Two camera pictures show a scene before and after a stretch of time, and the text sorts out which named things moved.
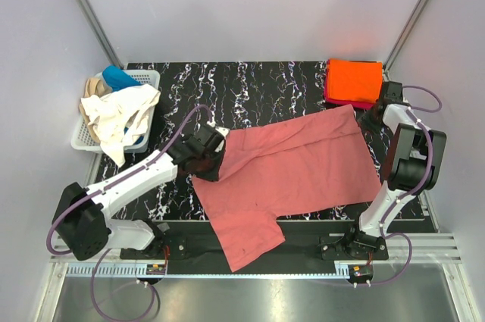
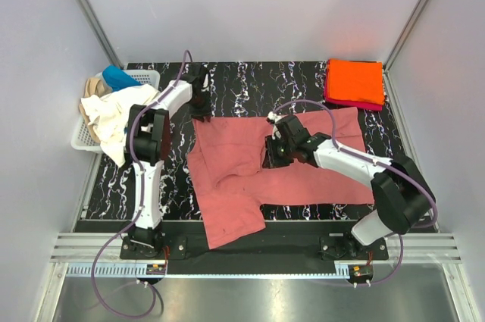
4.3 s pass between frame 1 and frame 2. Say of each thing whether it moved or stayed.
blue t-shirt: stayed
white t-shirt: stayed
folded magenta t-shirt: stayed
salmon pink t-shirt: moved
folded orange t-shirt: stayed
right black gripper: moved
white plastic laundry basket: stayed
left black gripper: moved
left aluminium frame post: stayed
